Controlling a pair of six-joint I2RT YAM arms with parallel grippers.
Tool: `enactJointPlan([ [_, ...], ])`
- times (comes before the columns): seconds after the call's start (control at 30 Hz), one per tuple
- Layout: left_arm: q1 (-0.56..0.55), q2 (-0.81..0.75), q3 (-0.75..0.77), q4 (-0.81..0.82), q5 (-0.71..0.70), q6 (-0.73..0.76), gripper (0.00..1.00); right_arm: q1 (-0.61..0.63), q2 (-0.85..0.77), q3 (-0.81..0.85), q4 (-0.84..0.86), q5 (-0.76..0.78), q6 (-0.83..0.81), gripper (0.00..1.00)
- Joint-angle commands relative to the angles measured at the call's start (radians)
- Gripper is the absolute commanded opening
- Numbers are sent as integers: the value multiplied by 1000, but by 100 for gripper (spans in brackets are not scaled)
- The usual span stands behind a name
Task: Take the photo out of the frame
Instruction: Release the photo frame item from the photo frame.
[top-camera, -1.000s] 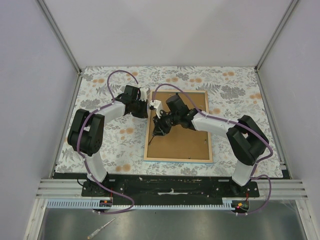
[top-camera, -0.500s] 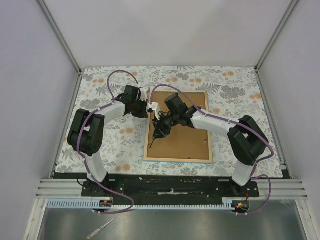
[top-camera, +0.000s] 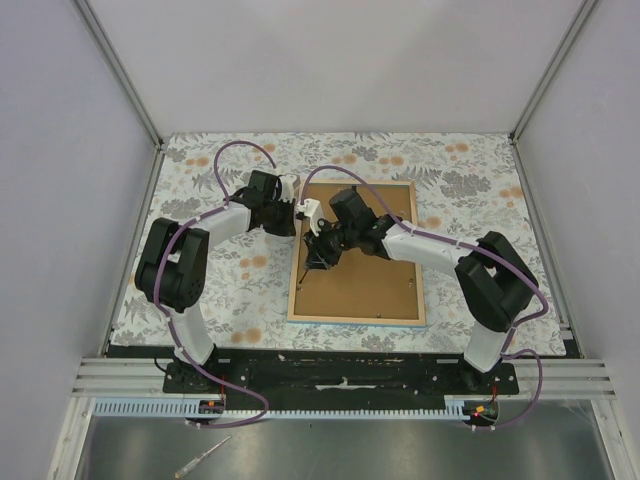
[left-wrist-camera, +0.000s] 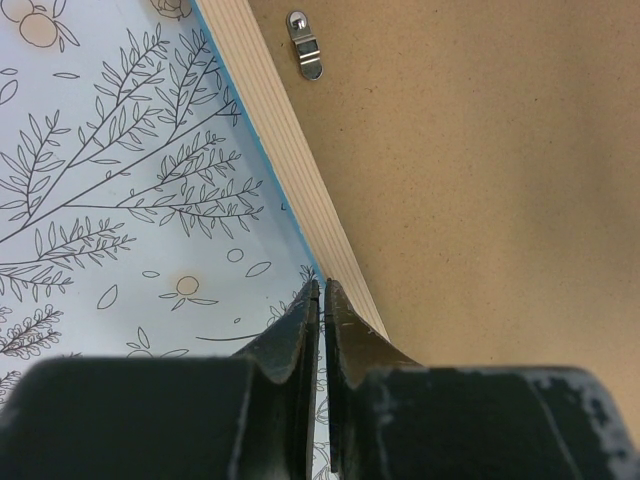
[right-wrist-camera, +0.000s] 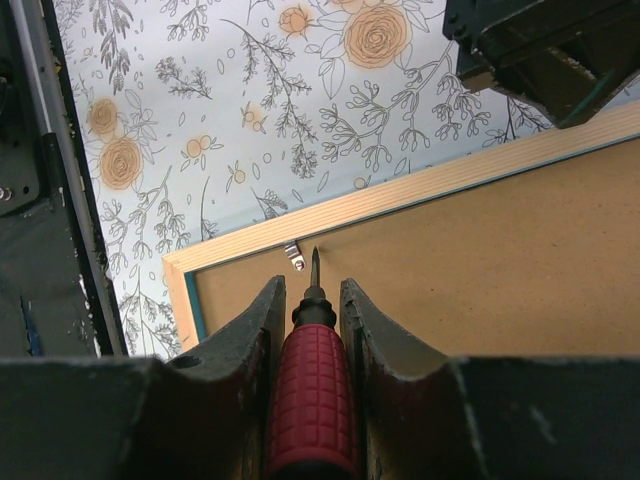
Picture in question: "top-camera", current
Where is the right aluminium corner post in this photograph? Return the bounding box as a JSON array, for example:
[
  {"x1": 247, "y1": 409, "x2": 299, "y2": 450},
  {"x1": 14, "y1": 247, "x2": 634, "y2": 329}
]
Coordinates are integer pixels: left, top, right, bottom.
[{"x1": 509, "y1": 0, "x2": 600, "y2": 145}]

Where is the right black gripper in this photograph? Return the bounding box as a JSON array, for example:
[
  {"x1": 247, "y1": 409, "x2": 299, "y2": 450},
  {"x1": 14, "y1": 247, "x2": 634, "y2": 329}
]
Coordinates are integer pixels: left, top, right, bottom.
[{"x1": 303, "y1": 219, "x2": 357, "y2": 273}]

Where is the floral patterned table mat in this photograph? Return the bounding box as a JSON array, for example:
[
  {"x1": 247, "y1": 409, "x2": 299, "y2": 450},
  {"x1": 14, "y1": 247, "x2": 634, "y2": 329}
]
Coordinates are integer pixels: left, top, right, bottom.
[{"x1": 107, "y1": 131, "x2": 576, "y2": 354}]

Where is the aluminium rail bar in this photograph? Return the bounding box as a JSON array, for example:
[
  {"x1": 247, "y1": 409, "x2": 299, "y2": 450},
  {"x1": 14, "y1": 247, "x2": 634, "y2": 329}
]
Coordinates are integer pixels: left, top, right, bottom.
[{"x1": 72, "y1": 356, "x2": 171, "y2": 399}]

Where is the aluminium corner post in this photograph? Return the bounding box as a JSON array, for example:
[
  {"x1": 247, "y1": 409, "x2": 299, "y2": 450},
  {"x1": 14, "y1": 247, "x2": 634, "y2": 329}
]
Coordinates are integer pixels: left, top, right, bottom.
[
  {"x1": 509, "y1": 0, "x2": 600, "y2": 145},
  {"x1": 72, "y1": 0, "x2": 164, "y2": 150}
]

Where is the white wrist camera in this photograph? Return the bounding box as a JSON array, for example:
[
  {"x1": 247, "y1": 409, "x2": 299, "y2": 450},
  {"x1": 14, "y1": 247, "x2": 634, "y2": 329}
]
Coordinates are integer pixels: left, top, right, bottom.
[
  {"x1": 295, "y1": 198, "x2": 325, "y2": 237},
  {"x1": 278, "y1": 174, "x2": 301, "y2": 203}
]

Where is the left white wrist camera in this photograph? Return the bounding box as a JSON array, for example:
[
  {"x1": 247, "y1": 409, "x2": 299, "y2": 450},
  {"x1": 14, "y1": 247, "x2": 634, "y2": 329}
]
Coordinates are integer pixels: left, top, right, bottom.
[{"x1": 278, "y1": 174, "x2": 301, "y2": 203}]

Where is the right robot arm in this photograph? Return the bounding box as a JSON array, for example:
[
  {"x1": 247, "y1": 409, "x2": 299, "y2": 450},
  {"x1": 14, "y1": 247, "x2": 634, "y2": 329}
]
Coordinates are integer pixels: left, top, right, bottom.
[{"x1": 296, "y1": 187, "x2": 540, "y2": 394}]

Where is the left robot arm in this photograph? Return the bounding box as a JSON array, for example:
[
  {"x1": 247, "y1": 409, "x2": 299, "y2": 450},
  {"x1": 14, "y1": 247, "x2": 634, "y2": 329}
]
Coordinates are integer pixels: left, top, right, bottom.
[{"x1": 135, "y1": 170, "x2": 300, "y2": 393}]

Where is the clear handled screwdriver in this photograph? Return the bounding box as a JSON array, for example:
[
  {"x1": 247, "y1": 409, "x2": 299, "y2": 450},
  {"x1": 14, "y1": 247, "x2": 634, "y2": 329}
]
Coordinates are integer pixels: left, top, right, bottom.
[{"x1": 174, "y1": 435, "x2": 232, "y2": 479}]

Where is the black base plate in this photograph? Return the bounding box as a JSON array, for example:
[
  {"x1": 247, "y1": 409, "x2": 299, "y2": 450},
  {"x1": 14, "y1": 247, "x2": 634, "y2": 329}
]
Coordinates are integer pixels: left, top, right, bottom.
[{"x1": 107, "y1": 344, "x2": 521, "y2": 412}]

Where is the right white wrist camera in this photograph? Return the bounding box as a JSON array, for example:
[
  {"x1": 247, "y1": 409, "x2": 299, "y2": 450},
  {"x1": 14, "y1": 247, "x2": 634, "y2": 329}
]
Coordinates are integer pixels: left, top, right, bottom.
[{"x1": 295, "y1": 198, "x2": 325, "y2": 237}]

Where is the left aluminium corner post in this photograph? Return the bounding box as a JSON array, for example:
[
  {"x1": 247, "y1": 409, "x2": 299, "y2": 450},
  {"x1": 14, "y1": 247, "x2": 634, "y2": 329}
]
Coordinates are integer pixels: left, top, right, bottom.
[{"x1": 72, "y1": 0, "x2": 164, "y2": 150}]

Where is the blue picture frame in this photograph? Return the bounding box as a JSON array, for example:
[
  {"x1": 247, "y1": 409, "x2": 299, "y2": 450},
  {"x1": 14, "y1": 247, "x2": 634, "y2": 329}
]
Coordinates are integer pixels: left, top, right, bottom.
[{"x1": 287, "y1": 179, "x2": 427, "y2": 327}]

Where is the light blue cable duct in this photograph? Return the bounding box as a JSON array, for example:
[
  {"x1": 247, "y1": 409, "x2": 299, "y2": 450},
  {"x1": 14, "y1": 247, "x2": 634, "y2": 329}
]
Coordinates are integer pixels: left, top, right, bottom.
[{"x1": 93, "y1": 397, "x2": 471, "y2": 421}]

